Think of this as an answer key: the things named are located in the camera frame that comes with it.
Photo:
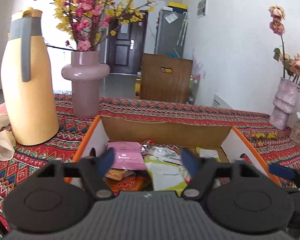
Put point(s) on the beige paper cone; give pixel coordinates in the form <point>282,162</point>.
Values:
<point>7,145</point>

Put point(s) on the yellow thermos jug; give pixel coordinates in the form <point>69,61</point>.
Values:
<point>26,81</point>

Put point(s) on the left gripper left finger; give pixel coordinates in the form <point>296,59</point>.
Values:
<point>59,195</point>

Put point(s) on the red silver snack bag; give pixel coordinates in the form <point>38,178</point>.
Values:
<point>160,153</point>

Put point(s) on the wooden chair back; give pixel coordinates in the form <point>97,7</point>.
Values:
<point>165,78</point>

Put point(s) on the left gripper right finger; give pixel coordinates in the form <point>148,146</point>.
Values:
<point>237,196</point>

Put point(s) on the red cardboard snack box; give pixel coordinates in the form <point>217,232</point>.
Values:
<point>227,140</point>

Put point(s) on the dark brown entry door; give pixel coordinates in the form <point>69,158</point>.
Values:
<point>125,49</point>

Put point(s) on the long green white bar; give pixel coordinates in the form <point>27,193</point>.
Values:
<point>165,176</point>

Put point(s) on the pink ring glass vase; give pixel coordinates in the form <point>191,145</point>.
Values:
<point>85,71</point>

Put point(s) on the grey refrigerator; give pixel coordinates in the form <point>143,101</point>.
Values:
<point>171,32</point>

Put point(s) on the patterned red tablecloth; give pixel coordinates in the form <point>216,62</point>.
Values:
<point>72,131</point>

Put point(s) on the dried pink roses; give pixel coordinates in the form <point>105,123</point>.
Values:
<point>287,53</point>

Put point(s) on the textured pink ceramic vase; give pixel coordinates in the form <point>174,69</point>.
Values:
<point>284,102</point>

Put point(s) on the orange cracker packet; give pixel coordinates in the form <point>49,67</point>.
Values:
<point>118,175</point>

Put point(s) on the fallen yellow petals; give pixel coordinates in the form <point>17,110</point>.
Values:
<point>259,138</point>

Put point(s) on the pink snack packet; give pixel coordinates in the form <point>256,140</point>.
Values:
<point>127,156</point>

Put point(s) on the yellow orange snack packet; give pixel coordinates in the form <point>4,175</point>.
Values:
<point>130,183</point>

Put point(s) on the pink yellow blossom branches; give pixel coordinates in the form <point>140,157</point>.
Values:
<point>90,22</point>

